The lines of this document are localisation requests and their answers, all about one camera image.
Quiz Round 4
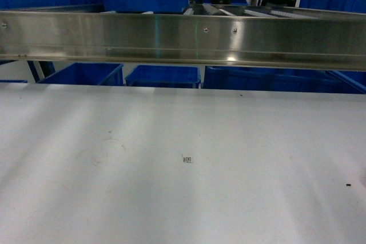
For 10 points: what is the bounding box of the blue bin under rail right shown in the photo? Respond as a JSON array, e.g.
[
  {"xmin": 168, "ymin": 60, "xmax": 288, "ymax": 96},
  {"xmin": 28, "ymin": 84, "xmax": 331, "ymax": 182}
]
[{"xmin": 202, "ymin": 66, "xmax": 365, "ymax": 94}]

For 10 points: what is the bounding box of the blue bin under rail left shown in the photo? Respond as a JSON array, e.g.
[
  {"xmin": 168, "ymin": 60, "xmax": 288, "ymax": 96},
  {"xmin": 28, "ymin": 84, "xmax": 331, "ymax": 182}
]
[{"xmin": 38, "ymin": 62, "xmax": 124, "ymax": 86}]

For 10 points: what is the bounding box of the blue bin under rail middle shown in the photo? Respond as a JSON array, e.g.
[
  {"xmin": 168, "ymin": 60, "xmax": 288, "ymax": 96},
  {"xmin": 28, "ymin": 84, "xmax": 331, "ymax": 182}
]
[{"xmin": 125, "ymin": 65, "xmax": 201, "ymax": 89}]

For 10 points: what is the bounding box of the small QR code sticker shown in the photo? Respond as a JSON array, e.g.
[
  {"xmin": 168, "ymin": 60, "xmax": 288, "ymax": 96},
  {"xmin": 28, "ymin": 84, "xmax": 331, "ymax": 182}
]
[{"xmin": 182, "ymin": 155, "xmax": 193, "ymax": 163}]

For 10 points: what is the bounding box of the blue bin under rail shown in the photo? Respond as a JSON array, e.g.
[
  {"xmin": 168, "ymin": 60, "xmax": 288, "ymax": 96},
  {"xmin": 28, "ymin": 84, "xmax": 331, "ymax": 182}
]
[
  {"xmin": 125, "ymin": 65, "xmax": 201, "ymax": 89},
  {"xmin": 202, "ymin": 66, "xmax": 365, "ymax": 94},
  {"xmin": 38, "ymin": 62, "xmax": 124, "ymax": 86}
]

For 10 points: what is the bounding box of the stainless steel shelf rail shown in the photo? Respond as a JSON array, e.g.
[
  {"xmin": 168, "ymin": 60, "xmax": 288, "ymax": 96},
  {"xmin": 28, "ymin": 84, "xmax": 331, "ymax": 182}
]
[{"xmin": 1, "ymin": 11, "xmax": 365, "ymax": 71}]

